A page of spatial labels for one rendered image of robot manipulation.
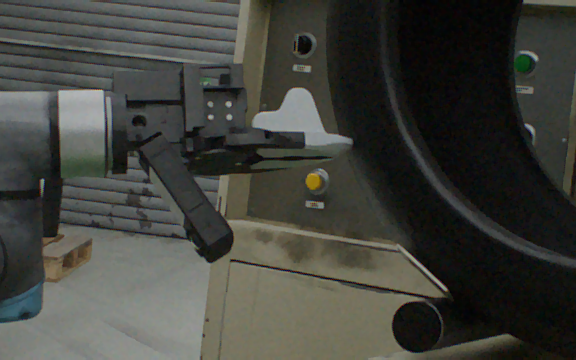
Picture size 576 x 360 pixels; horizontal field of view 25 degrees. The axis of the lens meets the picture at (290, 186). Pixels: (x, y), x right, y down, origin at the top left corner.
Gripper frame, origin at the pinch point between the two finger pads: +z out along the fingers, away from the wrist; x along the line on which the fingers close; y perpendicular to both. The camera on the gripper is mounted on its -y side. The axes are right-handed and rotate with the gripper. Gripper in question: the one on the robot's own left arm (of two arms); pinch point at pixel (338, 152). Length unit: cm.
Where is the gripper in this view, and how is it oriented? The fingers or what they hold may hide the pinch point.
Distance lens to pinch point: 115.7
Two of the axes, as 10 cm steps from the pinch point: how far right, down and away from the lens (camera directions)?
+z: 9.8, -0.3, 1.8
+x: -1.6, 2.7, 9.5
